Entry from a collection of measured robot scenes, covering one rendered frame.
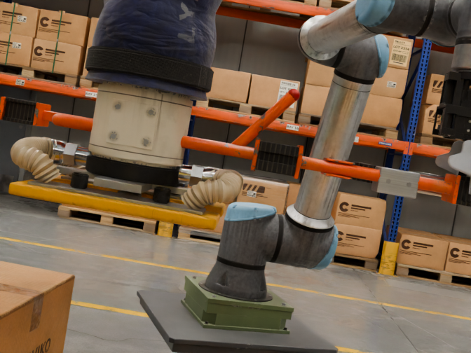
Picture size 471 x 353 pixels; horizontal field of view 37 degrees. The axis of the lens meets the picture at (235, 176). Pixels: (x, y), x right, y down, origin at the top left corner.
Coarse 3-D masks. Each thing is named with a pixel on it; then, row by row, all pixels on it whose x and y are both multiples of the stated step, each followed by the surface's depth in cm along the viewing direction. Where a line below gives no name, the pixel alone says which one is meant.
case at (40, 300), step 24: (0, 264) 146; (0, 288) 128; (24, 288) 130; (48, 288) 134; (72, 288) 148; (0, 312) 113; (24, 312) 122; (48, 312) 135; (0, 336) 113; (24, 336) 124; (48, 336) 137
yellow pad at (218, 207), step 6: (54, 180) 131; (60, 180) 131; (66, 180) 131; (90, 180) 133; (90, 186) 131; (96, 186) 131; (144, 192) 132; (150, 192) 132; (174, 198) 131; (180, 198) 132; (210, 204) 131; (216, 204) 135; (222, 204) 137; (210, 210) 130; (216, 210) 130; (222, 210) 130
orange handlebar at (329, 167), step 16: (48, 112) 151; (80, 128) 123; (192, 144) 122; (208, 144) 122; (224, 144) 122; (304, 160) 121; (320, 160) 122; (336, 160) 121; (336, 176) 121; (352, 176) 122; (368, 176) 121; (448, 192) 121
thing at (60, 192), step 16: (80, 176) 115; (16, 192) 112; (32, 192) 112; (48, 192) 112; (64, 192) 112; (80, 192) 113; (96, 192) 114; (112, 192) 119; (160, 192) 115; (96, 208) 112; (112, 208) 111; (128, 208) 111; (144, 208) 111; (160, 208) 112; (176, 208) 113; (192, 224) 111; (208, 224) 111
